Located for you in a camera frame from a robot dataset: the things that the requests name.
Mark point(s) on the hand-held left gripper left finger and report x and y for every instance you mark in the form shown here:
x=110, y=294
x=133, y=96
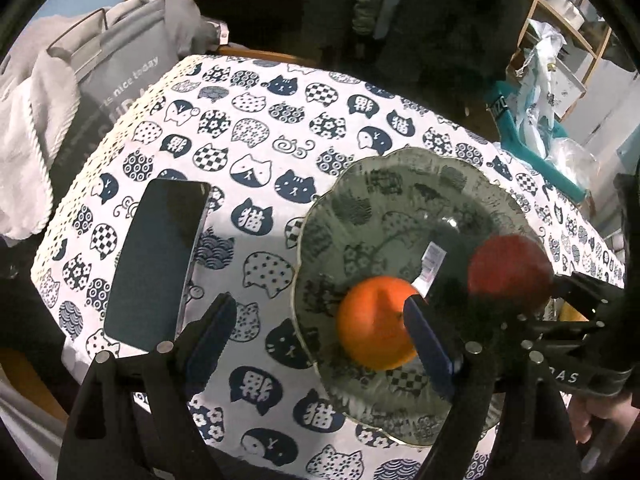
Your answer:
x=212, y=335

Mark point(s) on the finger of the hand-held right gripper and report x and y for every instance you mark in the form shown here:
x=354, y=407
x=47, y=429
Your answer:
x=545, y=329
x=595, y=292

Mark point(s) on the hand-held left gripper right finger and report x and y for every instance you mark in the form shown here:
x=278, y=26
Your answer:
x=431, y=355

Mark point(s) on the red apple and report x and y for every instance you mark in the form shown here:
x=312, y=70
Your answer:
x=510, y=270

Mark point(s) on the orange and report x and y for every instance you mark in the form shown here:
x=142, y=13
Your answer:
x=370, y=322

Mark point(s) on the scalloped glass plate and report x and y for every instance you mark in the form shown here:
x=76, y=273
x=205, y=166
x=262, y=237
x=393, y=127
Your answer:
x=360, y=210

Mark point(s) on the person's right hand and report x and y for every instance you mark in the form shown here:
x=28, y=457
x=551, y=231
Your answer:
x=590, y=422

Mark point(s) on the black smartphone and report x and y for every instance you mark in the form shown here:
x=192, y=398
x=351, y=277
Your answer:
x=155, y=260

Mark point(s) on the clear plastic bag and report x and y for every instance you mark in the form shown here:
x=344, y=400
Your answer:
x=575, y=160

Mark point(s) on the teal box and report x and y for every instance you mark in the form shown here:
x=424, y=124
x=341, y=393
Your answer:
x=520, y=145

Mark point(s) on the white cardboard box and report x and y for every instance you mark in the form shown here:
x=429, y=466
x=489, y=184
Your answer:
x=570, y=85

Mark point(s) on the white blue plastic packaging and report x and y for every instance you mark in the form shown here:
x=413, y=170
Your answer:
x=540, y=85

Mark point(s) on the cat print tablecloth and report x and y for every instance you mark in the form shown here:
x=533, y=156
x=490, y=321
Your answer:
x=280, y=125

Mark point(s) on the wooden shelf rack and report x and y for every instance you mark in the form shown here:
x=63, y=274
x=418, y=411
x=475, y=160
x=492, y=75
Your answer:
x=595, y=30

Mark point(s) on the white towel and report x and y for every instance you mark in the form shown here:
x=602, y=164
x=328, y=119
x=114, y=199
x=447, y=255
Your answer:
x=30, y=130

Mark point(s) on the grey tote bag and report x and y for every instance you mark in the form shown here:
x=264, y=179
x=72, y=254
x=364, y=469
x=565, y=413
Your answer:
x=120, y=75

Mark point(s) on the wooden chair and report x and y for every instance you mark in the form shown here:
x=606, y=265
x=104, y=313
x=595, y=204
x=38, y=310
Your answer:
x=270, y=55

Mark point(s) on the metal pot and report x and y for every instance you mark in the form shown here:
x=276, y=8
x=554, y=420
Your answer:
x=562, y=7

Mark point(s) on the grey cloth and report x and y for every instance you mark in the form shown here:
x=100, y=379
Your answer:
x=185, y=20

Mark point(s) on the dark jacket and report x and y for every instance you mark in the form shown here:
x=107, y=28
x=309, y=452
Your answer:
x=425, y=15

